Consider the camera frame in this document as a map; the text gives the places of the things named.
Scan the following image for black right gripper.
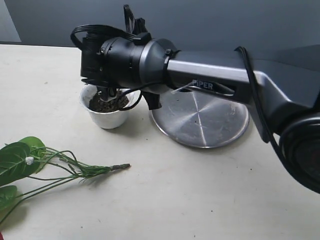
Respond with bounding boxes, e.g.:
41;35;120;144
80;33;105;85

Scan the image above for artificial anthurium plant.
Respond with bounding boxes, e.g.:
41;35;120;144
0;136;131;223

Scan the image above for metal spork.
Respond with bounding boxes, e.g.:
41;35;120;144
97;87;118;102

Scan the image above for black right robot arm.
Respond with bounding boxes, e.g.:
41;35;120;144
79;34;320;193

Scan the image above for dark soil in pot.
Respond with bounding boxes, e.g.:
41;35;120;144
89;90;129;113

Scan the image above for white scalloped flower pot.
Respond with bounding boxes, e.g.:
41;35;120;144
79;85;132;130

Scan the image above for round stainless steel plate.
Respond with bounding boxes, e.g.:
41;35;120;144
151;92;250;149

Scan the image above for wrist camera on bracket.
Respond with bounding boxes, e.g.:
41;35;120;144
142;91;162;111

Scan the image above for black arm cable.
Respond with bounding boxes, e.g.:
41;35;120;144
69;4;320;181

